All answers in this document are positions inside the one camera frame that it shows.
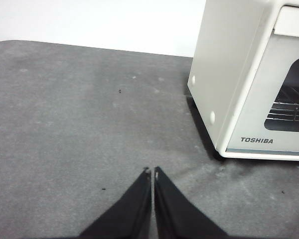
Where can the cream Toshiba toaster oven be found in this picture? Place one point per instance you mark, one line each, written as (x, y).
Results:
(219, 62)

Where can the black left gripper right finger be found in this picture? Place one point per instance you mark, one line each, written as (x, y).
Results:
(174, 214)

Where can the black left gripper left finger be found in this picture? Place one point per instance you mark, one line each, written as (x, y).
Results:
(129, 214)

